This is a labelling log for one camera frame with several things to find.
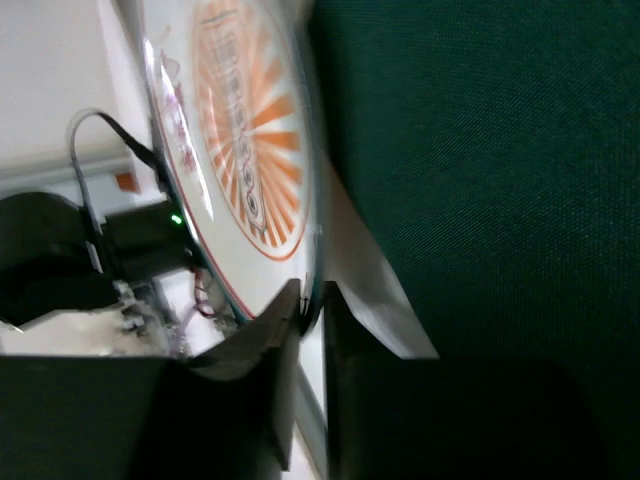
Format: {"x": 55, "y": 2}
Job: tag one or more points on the dark green cloth napkin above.
{"x": 492, "y": 148}

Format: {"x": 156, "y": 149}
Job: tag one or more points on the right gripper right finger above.
{"x": 466, "y": 418}

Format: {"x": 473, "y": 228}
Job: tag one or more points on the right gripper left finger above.
{"x": 225, "y": 414}

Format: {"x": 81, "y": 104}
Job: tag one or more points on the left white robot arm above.
{"x": 54, "y": 259}

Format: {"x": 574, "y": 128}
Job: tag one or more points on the orange sunburst patterned plate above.
{"x": 231, "y": 108}

